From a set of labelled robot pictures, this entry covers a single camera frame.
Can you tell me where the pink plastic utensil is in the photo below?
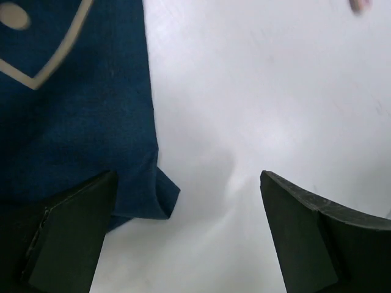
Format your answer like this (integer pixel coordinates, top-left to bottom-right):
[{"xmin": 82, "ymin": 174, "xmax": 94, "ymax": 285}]
[{"xmin": 348, "ymin": 0, "xmax": 373, "ymax": 15}]

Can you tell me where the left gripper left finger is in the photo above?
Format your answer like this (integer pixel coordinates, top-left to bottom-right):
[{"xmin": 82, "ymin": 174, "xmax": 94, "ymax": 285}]
[{"xmin": 1, "ymin": 171, "xmax": 118, "ymax": 293}]

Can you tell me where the navy blue cloth placemat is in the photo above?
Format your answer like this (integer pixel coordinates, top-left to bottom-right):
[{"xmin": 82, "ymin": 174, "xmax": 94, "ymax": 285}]
[{"xmin": 1, "ymin": 1, "xmax": 180, "ymax": 230}]

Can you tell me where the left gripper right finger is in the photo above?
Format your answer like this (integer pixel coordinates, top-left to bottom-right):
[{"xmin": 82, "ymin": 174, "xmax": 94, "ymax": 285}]
[{"xmin": 260, "ymin": 170, "xmax": 390, "ymax": 293}]

